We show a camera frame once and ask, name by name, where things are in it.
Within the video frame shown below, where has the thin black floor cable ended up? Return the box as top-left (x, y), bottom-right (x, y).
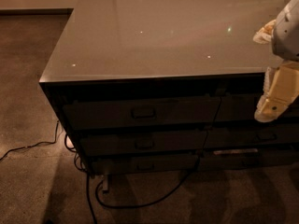
top-left (0, 120), bottom-right (60, 161)

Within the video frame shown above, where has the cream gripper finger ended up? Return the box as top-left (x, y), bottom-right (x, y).
top-left (253, 20), bottom-right (276, 45)
top-left (254, 61), bottom-right (299, 123)

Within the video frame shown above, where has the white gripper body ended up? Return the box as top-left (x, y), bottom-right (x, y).
top-left (272, 0), bottom-right (299, 61)

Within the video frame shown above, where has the dark wall baseboard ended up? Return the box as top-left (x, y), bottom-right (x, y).
top-left (0, 8), bottom-right (73, 16)

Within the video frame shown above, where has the dark drawer cabinet counter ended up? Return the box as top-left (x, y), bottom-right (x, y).
top-left (40, 0), bottom-right (299, 175)

